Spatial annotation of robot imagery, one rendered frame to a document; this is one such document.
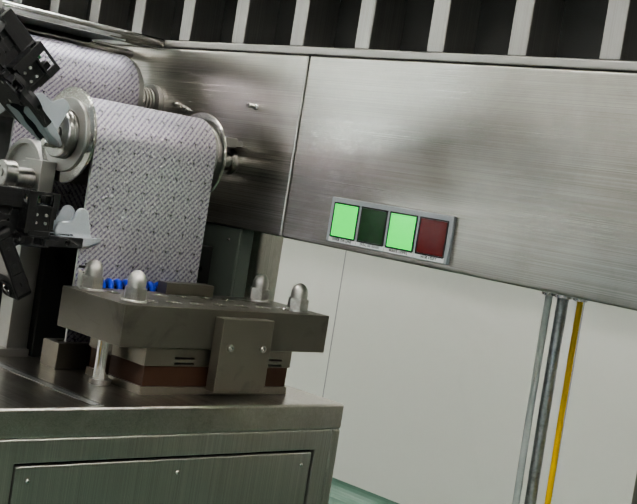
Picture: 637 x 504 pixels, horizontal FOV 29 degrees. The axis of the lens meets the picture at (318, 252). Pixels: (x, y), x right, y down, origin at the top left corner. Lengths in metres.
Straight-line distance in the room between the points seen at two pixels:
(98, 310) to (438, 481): 3.18
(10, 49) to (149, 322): 0.45
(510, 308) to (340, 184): 2.72
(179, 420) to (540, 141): 0.63
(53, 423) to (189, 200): 0.54
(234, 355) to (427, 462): 3.07
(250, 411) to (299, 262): 3.56
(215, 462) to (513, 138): 0.63
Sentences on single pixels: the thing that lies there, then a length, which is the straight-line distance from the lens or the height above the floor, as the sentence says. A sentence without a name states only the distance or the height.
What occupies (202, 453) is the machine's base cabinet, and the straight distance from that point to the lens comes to 1.82.
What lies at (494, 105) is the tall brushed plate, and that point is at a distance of 1.79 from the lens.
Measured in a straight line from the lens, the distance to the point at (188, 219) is 2.04.
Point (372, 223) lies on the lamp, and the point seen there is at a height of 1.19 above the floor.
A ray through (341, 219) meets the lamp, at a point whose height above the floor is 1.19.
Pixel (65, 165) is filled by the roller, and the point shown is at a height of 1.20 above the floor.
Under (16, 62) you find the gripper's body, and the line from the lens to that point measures 1.87.
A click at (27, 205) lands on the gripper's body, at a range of 1.84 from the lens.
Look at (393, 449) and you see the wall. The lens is 5.00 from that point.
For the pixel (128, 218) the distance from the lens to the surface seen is 1.97.
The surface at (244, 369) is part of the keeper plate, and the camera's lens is 1.88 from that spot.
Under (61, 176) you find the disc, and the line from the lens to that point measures 1.97.
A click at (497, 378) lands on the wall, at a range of 4.67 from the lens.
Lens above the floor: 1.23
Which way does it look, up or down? 3 degrees down
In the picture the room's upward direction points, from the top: 9 degrees clockwise
